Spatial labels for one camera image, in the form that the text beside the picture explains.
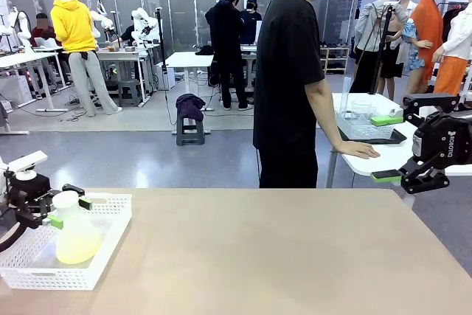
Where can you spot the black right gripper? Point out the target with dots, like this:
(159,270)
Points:
(442,141)

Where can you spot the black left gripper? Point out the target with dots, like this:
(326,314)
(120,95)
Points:
(29,189)

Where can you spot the translucent plastic conical flask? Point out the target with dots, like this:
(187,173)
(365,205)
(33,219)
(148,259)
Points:
(77,245)

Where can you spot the white perforated plastic basket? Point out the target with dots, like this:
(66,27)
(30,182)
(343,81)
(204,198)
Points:
(103,256)
(365,130)

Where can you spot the clear plastic measuring beaker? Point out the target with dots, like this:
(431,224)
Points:
(362,110)

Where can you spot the clear plastic graduated cylinder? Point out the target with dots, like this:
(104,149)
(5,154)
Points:
(346,97)

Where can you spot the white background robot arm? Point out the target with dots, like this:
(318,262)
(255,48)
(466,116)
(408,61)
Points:
(20,27)
(144,25)
(102,20)

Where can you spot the person's right forearm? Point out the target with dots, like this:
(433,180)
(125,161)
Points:
(328,119)

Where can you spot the person's right hand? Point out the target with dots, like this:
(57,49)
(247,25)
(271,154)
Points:
(357,151)

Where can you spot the black tray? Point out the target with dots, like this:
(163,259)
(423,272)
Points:
(400,137)

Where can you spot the small white roll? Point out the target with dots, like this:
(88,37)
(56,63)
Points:
(395,111)

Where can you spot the white side table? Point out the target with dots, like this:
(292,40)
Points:
(387,160)

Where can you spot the mannequin in orange trousers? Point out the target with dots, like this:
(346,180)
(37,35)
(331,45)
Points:
(448,75)

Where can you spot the mannequin in floral shorts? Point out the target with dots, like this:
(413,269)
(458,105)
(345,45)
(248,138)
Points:
(413,49)

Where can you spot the black tripod stand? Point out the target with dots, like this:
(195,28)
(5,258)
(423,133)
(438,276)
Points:
(383,38)

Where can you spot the mannequin in orange robe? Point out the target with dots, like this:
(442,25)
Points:
(429,27)

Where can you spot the white shoe rack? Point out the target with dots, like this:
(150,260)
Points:
(335,60)

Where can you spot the mannequin in grey shirt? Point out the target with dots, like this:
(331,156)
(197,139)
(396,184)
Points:
(372,27)

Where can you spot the grey step stool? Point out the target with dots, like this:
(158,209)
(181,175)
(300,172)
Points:
(129,90)
(190,136)

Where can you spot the white office desk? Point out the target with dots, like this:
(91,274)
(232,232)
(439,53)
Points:
(22,58)

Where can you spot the person in black t-shirt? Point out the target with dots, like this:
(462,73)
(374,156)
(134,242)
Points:
(287,71)

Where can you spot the silver laptop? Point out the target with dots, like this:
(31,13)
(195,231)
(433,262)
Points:
(46,48)

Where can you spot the dark bundled clothing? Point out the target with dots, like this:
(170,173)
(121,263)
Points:
(190,104)

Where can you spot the white desk with clutter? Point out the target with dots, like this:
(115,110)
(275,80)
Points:
(125,54)

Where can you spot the white computer case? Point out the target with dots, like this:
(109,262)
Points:
(167,75)

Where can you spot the seated person in red sweater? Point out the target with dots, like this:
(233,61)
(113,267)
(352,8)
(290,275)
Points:
(41,31)

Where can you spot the person in yellow hoodie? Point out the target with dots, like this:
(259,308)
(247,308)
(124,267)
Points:
(73,27)

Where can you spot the seated person in black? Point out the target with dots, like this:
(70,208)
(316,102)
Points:
(128,34)

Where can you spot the thin black stand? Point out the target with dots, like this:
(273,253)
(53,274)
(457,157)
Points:
(116,25)

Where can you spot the black pole stand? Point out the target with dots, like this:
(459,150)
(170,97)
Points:
(160,42)

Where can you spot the small white table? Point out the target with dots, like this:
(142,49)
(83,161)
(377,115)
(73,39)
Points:
(188,58)

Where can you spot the person with black face mask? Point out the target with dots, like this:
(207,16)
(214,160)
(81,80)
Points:
(251,20)

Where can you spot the standing person in black clothes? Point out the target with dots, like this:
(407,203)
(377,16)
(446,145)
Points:
(228,34)

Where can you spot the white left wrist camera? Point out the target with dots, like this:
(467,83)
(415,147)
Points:
(27,161)

